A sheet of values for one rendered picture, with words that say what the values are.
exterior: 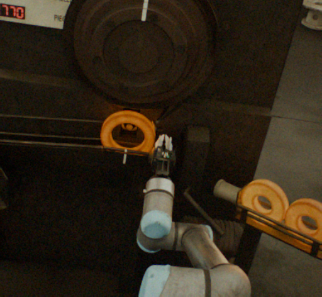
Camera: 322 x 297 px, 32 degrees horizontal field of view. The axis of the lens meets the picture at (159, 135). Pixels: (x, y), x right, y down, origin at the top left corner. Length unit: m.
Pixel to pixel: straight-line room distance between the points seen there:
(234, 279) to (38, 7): 1.05
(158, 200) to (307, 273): 1.16
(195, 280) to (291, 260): 1.52
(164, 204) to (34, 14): 0.73
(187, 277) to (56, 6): 0.98
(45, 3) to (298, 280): 1.62
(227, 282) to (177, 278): 0.11
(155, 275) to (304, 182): 2.09
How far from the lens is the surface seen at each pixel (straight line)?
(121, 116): 1.86
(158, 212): 1.69
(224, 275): 1.28
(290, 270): 2.68
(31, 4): 1.86
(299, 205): 1.76
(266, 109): 1.99
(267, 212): 1.84
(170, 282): 1.23
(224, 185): 1.87
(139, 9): 1.57
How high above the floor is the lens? 1.82
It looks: 33 degrees down
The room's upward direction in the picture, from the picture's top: 10 degrees clockwise
